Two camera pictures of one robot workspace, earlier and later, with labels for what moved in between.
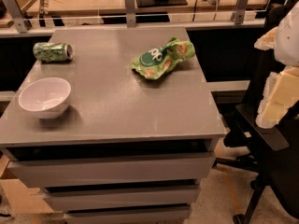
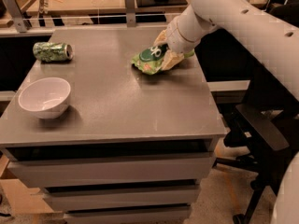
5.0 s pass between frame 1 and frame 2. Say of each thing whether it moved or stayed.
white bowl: stayed
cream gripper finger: moved
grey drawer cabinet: stayed
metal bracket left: stayed
